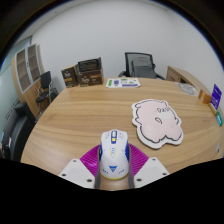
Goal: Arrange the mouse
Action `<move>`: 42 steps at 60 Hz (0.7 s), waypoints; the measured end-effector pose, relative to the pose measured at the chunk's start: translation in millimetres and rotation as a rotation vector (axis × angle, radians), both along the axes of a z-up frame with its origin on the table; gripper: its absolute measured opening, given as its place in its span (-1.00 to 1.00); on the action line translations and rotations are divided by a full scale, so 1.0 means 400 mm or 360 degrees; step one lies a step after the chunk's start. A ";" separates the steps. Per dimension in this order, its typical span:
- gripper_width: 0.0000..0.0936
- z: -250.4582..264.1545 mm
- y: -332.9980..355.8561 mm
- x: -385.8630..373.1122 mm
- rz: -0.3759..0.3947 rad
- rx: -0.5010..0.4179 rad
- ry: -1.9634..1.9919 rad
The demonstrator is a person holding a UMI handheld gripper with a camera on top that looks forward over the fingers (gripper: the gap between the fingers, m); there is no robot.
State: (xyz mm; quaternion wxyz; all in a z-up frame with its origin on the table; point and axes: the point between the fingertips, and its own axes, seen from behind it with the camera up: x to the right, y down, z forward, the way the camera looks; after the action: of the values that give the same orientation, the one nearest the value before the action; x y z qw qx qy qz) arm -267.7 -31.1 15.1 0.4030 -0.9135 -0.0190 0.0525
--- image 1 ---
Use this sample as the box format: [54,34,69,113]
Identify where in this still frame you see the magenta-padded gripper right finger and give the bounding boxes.
[127,143,170,189]

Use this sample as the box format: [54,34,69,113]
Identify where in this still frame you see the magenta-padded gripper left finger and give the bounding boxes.
[58,145,103,190]

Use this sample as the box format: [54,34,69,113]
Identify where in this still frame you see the white blue yellow computer mouse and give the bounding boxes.
[98,129,131,181]

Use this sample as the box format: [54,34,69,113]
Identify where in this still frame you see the pink cloud-shaped mouse pad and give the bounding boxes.
[130,98,185,149]

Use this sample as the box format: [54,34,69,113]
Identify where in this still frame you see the black leather sofa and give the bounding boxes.
[0,101,38,163]

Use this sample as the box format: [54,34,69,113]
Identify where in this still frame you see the white printed sticker sheet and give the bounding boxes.
[105,77,141,89]

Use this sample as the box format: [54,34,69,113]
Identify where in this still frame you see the large brown cardboard box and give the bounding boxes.
[74,68,104,88]

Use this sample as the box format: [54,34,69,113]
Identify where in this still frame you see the small brown cardboard box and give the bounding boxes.
[61,65,80,89]

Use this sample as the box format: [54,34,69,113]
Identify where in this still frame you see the small teal box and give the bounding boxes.
[214,110,224,127]

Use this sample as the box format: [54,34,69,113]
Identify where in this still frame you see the black visitor chair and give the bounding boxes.
[35,70,59,111]

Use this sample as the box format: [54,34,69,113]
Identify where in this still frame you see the small orange-brown box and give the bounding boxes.
[198,89,213,105]

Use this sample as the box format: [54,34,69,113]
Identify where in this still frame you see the wooden shelf unit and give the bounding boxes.
[11,43,48,116]

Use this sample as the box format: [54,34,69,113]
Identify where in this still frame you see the black box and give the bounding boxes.
[77,57,103,74]

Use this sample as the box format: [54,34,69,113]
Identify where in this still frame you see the wooden side desk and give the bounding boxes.
[165,65,214,98]

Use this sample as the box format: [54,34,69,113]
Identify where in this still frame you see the grey mesh office chair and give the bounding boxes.
[118,51,166,80]

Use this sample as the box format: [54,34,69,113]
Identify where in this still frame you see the purple table sign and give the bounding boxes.
[209,83,223,116]

